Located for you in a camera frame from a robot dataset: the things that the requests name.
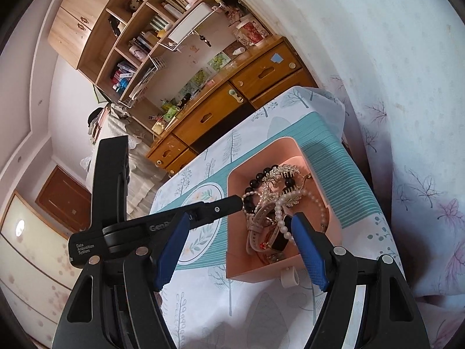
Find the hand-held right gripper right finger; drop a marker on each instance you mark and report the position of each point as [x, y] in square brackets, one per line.
[308, 251]

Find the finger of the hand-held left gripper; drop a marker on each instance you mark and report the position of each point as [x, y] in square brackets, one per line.
[218, 208]

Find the wooden bookshelf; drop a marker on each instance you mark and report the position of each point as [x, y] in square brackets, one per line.
[94, 25]

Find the wooden desk with drawers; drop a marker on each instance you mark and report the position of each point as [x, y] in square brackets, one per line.
[214, 111]

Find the pink plastic drawer box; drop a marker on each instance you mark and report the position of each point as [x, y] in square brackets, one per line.
[250, 267]

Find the pale yellow mug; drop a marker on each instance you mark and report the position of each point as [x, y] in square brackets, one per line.
[158, 126]

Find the floral storage box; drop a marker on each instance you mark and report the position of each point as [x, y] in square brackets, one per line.
[250, 32]

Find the brown wooden door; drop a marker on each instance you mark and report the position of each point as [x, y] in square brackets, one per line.
[61, 200]

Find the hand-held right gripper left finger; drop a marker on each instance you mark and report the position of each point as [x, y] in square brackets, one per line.
[170, 251]

